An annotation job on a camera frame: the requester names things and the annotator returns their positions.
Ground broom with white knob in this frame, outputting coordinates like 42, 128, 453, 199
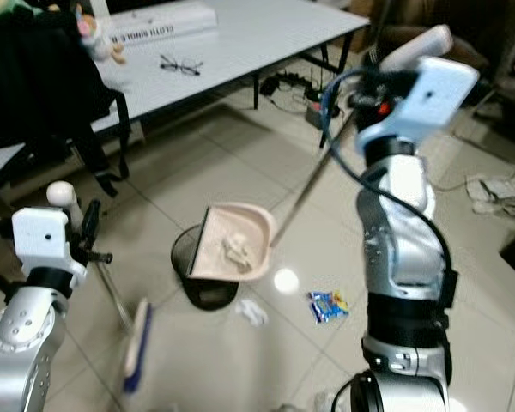
46, 182, 154, 394

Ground pink long-handled dustpan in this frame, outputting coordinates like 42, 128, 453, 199
189, 24, 456, 286

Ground dark brown armchair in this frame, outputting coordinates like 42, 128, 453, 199
369, 0, 515, 121

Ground black mesh waste bin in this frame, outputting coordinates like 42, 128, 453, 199
171, 225, 239, 312

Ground white folding table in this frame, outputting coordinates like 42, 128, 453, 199
0, 0, 371, 181

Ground black backpack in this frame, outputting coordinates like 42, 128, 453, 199
0, 10, 131, 200

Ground green yellow plush toy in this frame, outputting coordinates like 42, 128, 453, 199
0, 0, 40, 21

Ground black-rimmed glasses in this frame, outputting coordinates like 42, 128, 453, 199
159, 54, 203, 77

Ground crumpled white paper scrap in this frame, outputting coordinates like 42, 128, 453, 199
237, 300, 270, 328

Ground small pink white doll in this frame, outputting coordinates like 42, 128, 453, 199
79, 0, 128, 66

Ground blue snack packet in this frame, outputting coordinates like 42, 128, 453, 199
307, 290, 349, 324

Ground long white printed box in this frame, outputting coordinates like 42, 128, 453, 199
106, 1, 218, 45

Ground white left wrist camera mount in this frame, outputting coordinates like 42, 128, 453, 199
11, 206, 88, 290

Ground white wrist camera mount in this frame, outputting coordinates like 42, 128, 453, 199
356, 56, 482, 157
11, 206, 88, 290

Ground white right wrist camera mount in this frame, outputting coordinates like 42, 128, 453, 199
356, 56, 482, 157

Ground power strip with cables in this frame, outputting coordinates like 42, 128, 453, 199
259, 70, 346, 130

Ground white cable bundle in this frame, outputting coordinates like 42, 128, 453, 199
466, 174, 515, 217

